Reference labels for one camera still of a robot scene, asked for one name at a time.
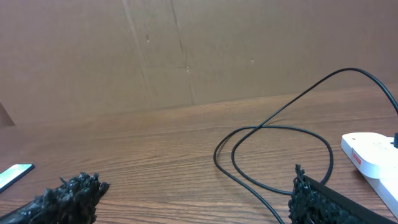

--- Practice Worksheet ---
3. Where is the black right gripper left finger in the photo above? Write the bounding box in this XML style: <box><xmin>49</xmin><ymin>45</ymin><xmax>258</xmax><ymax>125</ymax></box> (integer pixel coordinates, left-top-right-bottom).
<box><xmin>1</xmin><ymin>172</ymin><xmax>109</xmax><ymax>224</ymax></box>

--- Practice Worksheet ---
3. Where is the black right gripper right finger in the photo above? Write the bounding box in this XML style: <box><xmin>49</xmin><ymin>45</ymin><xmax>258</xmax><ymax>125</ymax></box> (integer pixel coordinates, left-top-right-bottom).
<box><xmin>288</xmin><ymin>164</ymin><xmax>397</xmax><ymax>224</ymax></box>

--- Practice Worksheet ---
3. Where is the Samsung Galaxy smartphone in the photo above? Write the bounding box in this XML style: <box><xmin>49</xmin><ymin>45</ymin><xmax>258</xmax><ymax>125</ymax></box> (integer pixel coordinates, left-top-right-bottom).
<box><xmin>0</xmin><ymin>164</ymin><xmax>35</xmax><ymax>193</ymax></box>

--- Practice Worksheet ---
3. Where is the white power strip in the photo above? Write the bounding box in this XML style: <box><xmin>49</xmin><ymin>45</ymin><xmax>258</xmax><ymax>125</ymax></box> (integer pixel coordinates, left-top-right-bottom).
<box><xmin>341</xmin><ymin>132</ymin><xmax>397</xmax><ymax>216</ymax></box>

